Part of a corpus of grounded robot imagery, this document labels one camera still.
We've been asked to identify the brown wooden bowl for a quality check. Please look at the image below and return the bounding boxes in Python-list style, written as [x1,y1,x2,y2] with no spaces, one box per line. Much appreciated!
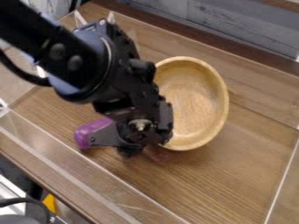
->
[155,56,229,151]

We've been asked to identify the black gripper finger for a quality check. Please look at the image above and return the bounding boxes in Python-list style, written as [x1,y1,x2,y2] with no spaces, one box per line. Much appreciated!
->
[116,146,144,158]

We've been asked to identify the yellow warning sticker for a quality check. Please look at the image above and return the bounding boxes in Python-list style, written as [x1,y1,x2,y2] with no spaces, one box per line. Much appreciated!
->
[41,193,57,214]

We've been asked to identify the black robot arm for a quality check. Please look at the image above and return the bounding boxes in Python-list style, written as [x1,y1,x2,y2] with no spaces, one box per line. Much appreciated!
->
[0,0,173,157]

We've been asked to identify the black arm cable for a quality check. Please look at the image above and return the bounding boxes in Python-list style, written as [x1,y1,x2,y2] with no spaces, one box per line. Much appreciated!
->
[0,49,52,88]

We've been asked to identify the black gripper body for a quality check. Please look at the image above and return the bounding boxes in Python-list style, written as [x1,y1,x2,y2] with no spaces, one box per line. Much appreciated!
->
[88,116,175,151]

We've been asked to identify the clear acrylic corner bracket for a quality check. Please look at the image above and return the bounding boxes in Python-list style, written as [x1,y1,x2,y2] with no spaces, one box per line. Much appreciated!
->
[73,10,116,27]

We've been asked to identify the purple toy eggplant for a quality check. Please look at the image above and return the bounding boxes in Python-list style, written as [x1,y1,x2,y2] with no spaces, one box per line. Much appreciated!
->
[73,117,113,151]

